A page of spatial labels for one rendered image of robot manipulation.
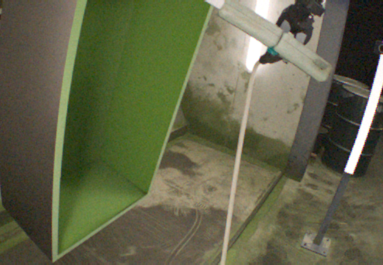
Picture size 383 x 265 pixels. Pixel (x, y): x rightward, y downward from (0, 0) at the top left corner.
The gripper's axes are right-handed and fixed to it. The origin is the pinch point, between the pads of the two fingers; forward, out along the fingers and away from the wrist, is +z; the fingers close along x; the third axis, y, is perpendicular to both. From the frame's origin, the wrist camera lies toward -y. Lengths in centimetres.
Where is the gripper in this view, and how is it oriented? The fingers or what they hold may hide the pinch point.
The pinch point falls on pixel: (281, 52)
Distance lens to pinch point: 76.8
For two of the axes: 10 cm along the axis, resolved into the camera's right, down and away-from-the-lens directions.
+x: -8.6, -4.8, -1.5
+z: -4.9, 8.7, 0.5
